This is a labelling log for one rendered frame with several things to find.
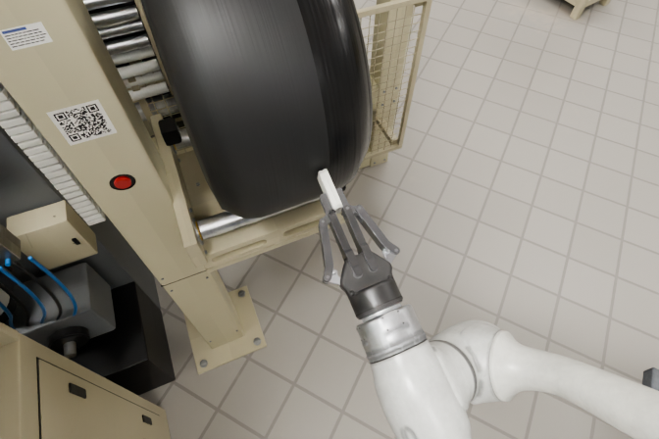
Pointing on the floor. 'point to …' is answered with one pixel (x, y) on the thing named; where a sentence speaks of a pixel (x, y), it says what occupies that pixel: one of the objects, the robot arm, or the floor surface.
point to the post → (72, 58)
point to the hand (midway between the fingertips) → (329, 191)
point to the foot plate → (207, 357)
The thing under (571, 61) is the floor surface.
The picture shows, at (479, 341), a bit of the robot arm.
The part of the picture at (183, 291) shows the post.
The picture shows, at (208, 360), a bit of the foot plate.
